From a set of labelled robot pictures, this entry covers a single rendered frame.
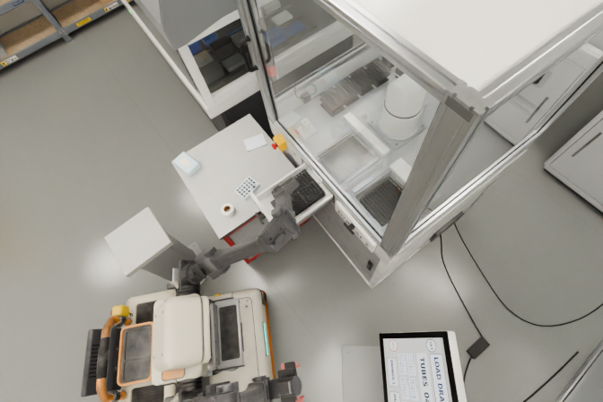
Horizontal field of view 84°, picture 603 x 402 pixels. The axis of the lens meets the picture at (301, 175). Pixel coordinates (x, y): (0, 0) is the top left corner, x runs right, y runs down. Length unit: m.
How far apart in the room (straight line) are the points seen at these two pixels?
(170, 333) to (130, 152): 2.46
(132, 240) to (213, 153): 0.67
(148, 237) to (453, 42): 1.75
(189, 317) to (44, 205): 2.59
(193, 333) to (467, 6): 1.18
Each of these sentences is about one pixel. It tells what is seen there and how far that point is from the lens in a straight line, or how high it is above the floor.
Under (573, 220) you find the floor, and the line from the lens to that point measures 3.19.
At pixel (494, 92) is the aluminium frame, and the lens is 0.73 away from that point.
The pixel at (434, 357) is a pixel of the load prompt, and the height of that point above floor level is 1.15.
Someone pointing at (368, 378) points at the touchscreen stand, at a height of 0.04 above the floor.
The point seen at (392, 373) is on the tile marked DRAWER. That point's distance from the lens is 1.51.
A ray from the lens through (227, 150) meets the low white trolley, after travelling 2.14.
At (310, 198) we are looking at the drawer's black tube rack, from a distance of 1.77.
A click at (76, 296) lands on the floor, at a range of 3.15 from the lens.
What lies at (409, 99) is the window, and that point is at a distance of 0.82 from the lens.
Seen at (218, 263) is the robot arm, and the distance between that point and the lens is 1.28.
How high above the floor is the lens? 2.49
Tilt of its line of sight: 62 degrees down
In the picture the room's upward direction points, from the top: 10 degrees counter-clockwise
